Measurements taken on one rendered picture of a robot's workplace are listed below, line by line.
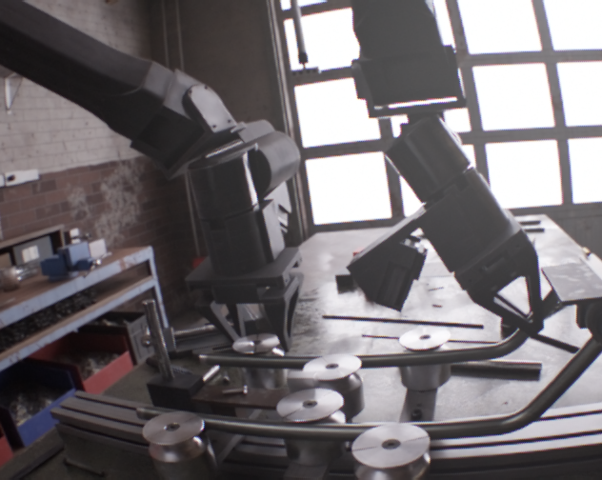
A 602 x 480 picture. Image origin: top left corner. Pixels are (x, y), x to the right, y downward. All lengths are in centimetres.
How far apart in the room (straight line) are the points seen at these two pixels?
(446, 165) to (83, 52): 32
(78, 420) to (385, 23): 49
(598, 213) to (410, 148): 326
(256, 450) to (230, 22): 349
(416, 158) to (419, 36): 10
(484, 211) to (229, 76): 335
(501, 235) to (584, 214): 319
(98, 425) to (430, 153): 42
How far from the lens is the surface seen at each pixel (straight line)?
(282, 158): 48
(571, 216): 352
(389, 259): 38
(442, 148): 36
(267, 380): 49
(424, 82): 36
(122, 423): 53
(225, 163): 42
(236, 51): 365
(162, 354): 44
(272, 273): 43
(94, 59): 43
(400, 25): 33
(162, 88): 43
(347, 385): 41
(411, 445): 30
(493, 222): 37
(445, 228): 36
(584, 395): 52
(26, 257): 253
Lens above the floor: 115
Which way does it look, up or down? 10 degrees down
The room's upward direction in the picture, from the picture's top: 8 degrees counter-clockwise
